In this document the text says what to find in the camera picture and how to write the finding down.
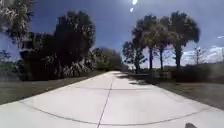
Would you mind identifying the dark hedge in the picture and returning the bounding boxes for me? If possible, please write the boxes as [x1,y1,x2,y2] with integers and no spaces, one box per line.
[143,62,224,85]

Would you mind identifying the dark clump of trees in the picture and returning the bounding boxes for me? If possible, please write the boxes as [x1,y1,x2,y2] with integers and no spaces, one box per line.
[0,0,98,82]

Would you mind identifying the robot's own part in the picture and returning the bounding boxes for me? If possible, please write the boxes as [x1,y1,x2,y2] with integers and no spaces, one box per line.
[184,122,198,128]

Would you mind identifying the bare tree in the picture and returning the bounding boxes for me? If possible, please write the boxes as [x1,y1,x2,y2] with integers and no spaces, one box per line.
[189,46,208,66]

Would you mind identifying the round leafy tree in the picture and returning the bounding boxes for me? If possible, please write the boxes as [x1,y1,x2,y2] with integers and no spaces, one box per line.
[91,46,125,73]

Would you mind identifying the pale concrete path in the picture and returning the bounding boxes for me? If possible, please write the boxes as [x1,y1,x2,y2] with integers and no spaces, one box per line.
[0,70,224,128]

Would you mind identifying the group of palm trees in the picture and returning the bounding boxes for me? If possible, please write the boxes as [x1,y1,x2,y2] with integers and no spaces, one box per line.
[121,10,202,73]

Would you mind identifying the dark grass verge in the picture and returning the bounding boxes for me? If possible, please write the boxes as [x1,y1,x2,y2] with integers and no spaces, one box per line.
[116,71,224,112]

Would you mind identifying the dark grass strip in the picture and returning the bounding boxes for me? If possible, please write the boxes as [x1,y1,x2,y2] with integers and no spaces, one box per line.
[0,69,105,106]

